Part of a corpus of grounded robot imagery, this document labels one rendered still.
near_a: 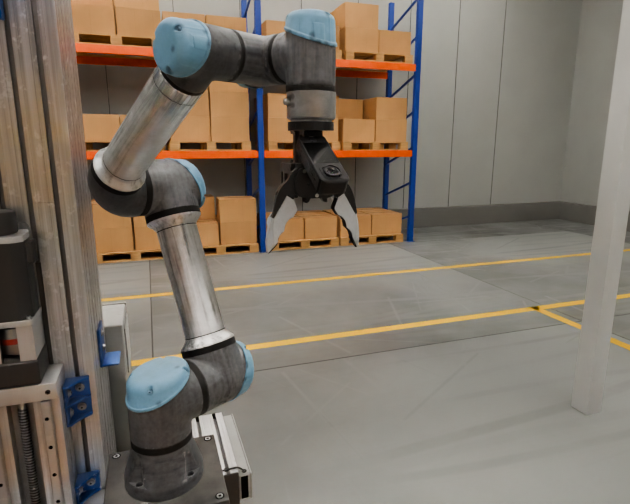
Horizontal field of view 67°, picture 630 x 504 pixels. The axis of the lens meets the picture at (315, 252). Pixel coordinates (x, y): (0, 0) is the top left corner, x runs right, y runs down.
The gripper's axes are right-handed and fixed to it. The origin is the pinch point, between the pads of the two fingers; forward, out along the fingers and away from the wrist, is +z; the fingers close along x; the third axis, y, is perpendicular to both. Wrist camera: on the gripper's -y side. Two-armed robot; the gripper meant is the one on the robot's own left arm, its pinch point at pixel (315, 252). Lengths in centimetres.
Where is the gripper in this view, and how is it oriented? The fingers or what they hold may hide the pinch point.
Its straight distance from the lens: 75.8
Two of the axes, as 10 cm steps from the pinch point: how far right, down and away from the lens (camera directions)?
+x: -9.4, 0.7, -3.2
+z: 0.0, 9.8, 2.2
